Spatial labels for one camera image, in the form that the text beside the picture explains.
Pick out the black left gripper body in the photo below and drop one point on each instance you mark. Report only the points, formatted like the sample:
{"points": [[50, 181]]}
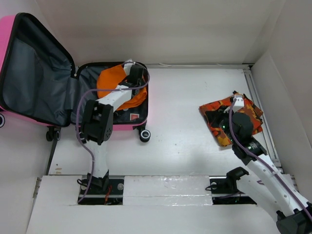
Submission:
{"points": [[141, 82]]}

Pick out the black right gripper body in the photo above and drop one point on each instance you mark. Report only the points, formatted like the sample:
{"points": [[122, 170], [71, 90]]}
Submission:
{"points": [[231, 116]]}

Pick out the orange camouflage cloth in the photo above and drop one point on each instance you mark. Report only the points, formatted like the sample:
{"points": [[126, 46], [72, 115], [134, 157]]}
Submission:
{"points": [[254, 112]]}

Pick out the pink suitcase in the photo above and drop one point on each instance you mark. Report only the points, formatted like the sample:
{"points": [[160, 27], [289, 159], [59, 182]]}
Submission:
{"points": [[38, 77]]}

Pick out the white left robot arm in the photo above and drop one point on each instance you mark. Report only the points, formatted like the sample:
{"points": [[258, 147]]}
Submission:
{"points": [[120, 97]]}

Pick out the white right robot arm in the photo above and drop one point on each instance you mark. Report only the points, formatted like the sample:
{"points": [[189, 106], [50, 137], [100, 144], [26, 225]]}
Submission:
{"points": [[259, 179]]}

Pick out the red card deck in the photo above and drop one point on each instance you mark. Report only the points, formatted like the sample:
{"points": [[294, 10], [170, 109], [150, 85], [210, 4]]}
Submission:
{"points": [[133, 116]]}

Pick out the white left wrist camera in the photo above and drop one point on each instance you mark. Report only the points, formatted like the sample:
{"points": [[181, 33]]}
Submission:
{"points": [[127, 66]]}

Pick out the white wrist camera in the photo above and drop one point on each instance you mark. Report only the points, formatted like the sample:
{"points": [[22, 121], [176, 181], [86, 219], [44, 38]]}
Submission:
{"points": [[127, 66], [237, 102]]}

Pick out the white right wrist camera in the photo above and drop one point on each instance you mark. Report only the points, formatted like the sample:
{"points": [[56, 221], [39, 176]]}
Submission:
{"points": [[237, 102]]}

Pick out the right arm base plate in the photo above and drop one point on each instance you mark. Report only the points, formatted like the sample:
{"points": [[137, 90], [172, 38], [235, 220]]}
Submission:
{"points": [[223, 194]]}

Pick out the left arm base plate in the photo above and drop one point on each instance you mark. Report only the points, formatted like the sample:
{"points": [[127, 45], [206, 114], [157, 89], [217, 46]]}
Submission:
{"points": [[113, 195]]}

